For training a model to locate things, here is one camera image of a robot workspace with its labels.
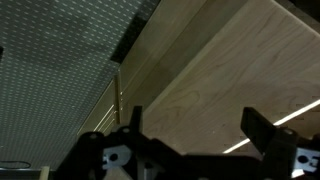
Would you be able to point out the wooden drawer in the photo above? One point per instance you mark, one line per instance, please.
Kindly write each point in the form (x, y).
(264, 57)

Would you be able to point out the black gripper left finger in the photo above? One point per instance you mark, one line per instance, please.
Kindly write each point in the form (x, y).
(136, 118)

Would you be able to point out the wooden dresser under bed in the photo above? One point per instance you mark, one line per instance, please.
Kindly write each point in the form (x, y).
(175, 33)

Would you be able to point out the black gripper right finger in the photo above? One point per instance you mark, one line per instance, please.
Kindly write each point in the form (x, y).
(257, 128)

